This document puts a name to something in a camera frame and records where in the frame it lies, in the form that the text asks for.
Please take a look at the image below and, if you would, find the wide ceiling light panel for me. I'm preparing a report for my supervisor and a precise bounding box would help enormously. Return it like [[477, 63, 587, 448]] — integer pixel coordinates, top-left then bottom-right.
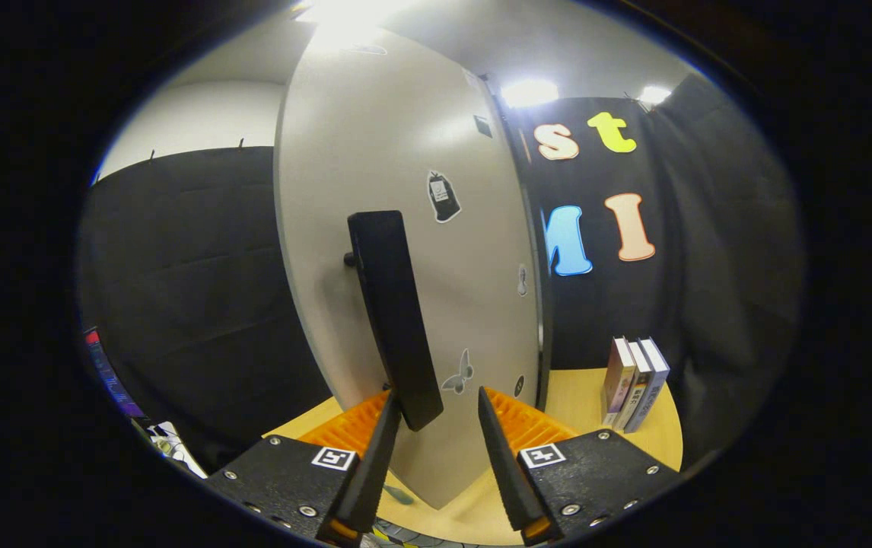
[[291, 0, 406, 31]]

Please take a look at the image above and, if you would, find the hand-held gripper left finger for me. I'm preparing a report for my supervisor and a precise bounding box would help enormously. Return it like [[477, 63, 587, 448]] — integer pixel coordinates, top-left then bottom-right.
[[204, 390, 404, 548]]

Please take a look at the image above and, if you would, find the book with white spine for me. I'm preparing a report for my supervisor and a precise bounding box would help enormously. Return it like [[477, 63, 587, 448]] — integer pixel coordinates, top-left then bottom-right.
[[619, 340, 654, 431]]

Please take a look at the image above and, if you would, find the white patterned object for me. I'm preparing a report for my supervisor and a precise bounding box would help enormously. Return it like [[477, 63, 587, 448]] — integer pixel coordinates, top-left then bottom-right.
[[148, 421, 208, 479]]

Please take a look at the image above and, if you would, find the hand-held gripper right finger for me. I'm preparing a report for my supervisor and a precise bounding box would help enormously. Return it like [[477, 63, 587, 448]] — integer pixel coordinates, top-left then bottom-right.
[[477, 386, 683, 546]]

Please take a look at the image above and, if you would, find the grey patterned object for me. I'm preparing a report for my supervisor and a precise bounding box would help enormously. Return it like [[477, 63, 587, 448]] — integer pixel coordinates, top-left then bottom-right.
[[364, 518, 444, 548]]

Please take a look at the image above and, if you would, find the book with blue-grey spine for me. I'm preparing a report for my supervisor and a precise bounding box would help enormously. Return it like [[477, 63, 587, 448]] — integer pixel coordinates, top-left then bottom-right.
[[626, 338, 670, 433]]

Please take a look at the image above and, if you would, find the black backdrop cloth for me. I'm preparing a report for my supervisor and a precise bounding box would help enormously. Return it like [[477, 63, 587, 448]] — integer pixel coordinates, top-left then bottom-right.
[[78, 72, 802, 473]]

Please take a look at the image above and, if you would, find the bright ceiling light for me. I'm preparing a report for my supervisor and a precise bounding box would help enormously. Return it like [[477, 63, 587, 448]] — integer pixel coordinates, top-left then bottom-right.
[[501, 80, 559, 107]]

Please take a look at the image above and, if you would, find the dark grey cabinet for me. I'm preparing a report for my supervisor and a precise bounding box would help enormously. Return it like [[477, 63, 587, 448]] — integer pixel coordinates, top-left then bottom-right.
[[482, 72, 555, 412]]

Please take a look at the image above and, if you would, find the black door handle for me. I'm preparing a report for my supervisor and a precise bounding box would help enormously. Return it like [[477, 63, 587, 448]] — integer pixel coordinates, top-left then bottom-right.
[[343, 211, 444, 432]]

